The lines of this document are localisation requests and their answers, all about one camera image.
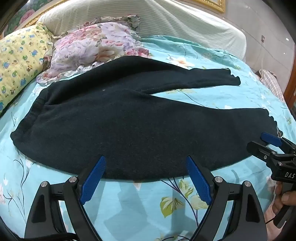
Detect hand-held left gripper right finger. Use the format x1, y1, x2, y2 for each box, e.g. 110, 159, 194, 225
186, 155, 266, 241

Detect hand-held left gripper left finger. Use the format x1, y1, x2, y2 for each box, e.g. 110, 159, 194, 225
24, 155, 107, 241

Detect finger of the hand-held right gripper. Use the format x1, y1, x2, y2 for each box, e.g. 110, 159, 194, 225
260, 133, 296, 156
246, 141, 281, 166

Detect black pants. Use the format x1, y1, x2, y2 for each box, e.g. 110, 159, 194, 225
10, 56, 283, 181

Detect person's right hand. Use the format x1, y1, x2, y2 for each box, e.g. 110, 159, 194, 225
272, 181, 296, 215

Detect turquoise floral bed sheet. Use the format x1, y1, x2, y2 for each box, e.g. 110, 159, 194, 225
0, 35, 296, 241

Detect brown wooden cabinet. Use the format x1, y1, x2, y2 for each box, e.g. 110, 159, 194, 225
284, 76, 296, 109

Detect plaid cloth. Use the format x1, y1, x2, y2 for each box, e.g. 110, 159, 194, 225
255, 69, 286, 103

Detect pink purple floral pillow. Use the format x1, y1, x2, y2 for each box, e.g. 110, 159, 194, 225
36, 14, 151, 87

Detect yellow cartoon print pillow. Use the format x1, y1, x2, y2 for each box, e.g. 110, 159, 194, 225
0, 23, 54, 116

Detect gold framed picture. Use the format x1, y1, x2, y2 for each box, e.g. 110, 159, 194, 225
199, 0, 226, 13

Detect white striped blanket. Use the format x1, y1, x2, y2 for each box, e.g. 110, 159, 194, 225
38, 0, 247, 62

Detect gold framed floral painting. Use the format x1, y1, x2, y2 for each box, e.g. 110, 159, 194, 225
0, 0, 67, 40

